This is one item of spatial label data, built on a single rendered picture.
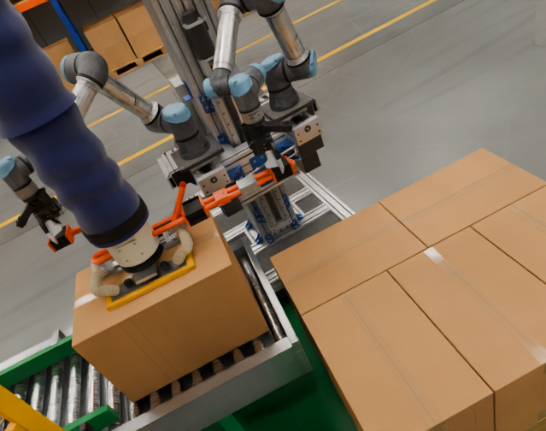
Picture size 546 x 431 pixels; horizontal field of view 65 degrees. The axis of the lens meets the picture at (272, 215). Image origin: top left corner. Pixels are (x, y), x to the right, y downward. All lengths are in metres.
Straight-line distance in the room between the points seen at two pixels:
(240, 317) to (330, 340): 0.35
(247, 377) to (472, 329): 0.81
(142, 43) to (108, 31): 0.59
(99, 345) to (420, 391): 1.07
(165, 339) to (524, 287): 1.29
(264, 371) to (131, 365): 0.49
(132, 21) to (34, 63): 7.30
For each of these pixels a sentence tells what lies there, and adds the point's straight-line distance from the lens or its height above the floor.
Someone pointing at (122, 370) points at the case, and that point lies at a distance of 1.74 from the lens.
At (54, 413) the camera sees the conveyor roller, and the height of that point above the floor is 0.54.
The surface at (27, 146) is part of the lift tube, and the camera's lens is 1.38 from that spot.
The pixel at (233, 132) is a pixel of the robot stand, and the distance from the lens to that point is 2.15.
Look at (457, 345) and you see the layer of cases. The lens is 1.60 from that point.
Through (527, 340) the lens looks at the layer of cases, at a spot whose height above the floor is 0.54.
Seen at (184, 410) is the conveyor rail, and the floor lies 0.57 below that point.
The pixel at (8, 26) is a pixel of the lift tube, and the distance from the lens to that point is 1.31.
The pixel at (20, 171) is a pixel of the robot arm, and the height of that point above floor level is 1.40.
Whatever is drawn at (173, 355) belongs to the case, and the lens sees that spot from 1.73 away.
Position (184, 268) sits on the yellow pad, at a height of 0.97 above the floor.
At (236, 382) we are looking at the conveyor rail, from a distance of 1.69.
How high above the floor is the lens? 1.91
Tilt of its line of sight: 37 degrees down
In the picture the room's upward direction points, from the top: 24 degrees counter-clockwise
